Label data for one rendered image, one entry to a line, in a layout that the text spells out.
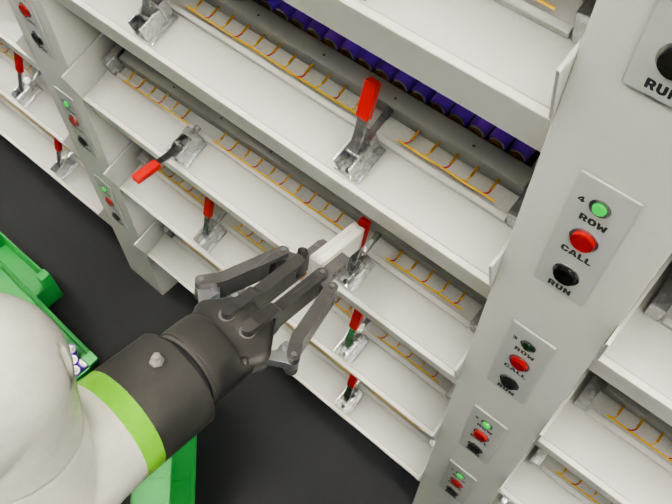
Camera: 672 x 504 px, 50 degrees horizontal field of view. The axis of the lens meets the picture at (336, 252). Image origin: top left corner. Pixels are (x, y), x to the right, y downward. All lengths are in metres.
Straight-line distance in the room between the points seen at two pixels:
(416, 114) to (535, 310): 0.19
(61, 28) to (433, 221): 0.54
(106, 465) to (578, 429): 0.44
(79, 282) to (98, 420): 0.97
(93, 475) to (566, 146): 0.38
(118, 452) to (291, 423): 0.77
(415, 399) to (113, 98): 0.55
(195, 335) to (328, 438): 0.72
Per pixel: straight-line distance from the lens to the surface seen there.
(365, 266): 0.80
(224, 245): 1.07
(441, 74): 0.48
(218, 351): 0.61
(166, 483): 1.10
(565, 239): 0.50
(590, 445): 0.77
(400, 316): 0.79
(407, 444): 1.14
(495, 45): 0.47
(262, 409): 1.33
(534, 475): 0.95
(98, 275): 1.51
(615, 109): 0.42
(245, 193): 0.87
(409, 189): 0.63
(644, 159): 0.43
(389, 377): 0.96
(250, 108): 0.70
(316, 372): 1.17
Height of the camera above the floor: 1.24
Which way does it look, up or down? 58 degrees down
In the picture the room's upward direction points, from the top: straight up
